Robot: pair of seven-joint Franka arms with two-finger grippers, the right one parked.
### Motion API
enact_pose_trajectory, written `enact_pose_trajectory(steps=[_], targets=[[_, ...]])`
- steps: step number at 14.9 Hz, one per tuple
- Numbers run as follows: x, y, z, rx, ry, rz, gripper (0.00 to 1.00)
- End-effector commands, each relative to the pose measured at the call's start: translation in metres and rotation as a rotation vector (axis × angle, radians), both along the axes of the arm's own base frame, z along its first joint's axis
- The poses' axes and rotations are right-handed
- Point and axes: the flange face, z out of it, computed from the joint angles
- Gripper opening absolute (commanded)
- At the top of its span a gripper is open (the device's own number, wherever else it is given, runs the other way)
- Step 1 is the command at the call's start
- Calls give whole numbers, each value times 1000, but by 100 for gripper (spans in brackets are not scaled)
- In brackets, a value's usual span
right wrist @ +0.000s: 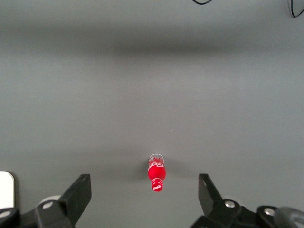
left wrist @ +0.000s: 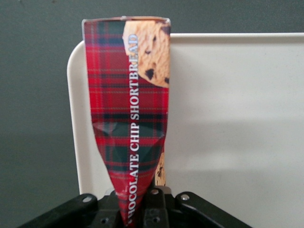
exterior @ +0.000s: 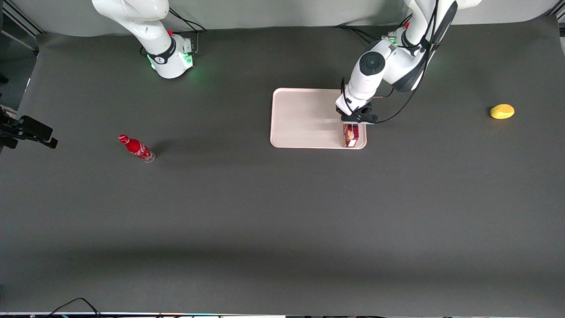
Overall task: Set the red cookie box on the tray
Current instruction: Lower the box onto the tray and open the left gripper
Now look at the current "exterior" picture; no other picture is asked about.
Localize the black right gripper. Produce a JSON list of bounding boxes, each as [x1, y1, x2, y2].
[[0, 106, 59, 149]]

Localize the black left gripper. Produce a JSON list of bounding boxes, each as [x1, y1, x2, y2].
[[337, 103, 374, 126]]

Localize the red tartan cookie box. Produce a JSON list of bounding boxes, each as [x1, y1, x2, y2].
[[343, 123, 361, 148]]

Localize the pale pink rectangular tray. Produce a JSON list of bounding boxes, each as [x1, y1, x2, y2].
[[270, 87, 367, 150]]

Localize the red cola bottle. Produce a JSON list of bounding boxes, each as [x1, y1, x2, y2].
[[118, 134, 156, 163]]

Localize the yellow lemon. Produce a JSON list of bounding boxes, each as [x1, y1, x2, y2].
[[490, 104, 516, 120]]

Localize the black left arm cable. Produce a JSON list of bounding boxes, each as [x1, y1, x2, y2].
[[340, 0, 442, 125]]

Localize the black left base cables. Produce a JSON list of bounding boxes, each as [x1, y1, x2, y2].
[[332, 15, 412, 46]]

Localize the black base cables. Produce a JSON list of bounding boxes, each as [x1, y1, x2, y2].
[[169, 8, 207, 55], [332, 15, 412, 46]]

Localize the aluminium frame rail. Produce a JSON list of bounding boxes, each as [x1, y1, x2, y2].
[[0, 0, 45, 41]]

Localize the thin black loose cable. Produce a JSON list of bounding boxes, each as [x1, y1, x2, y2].
[[44, 297, 103, 318]]

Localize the black right base cables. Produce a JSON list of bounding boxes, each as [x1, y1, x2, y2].
[[169, 8, 207, 55]]

